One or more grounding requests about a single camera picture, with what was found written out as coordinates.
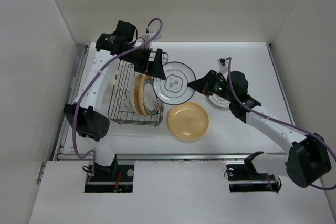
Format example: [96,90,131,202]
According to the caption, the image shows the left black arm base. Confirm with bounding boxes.
[82,157,134,193]

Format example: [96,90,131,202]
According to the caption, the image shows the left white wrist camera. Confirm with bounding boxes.
[142,32,161,41]

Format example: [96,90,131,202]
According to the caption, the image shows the aluminium table rail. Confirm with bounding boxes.
[51,42,291,162]

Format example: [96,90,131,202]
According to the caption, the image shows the plate with teal lettered band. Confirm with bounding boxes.
[143,78,160,115]

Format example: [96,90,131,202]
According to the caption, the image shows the yellow plate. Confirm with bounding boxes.
[140,76,157,115]
[167,102,209,142]

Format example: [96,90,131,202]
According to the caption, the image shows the white plate green pattern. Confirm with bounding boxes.
[153,61,196,105]

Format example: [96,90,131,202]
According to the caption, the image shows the grey wire dish rack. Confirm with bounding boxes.
[108,61,164,126]

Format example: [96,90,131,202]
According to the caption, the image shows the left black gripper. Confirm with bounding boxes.
[122,46,165,80]

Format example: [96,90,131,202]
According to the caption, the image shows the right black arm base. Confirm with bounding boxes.
[223,152,282,193]

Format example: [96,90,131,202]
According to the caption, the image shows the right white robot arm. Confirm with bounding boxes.
[188,70,332,188]

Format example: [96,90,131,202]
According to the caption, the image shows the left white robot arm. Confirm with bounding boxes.
[64,20,166,180]

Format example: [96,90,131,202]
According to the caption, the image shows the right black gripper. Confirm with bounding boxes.
[187,69,236,102]

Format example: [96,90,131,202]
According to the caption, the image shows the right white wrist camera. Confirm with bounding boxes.
[217,58,229,75]

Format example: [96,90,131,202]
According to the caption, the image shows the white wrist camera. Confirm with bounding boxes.
[217,58,229,75]
[142,32,161,41]

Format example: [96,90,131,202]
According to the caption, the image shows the white plate green rim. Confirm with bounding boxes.
[208,94,230,109]

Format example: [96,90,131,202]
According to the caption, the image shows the cream white plate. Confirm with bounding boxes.
[130,74,143,115]

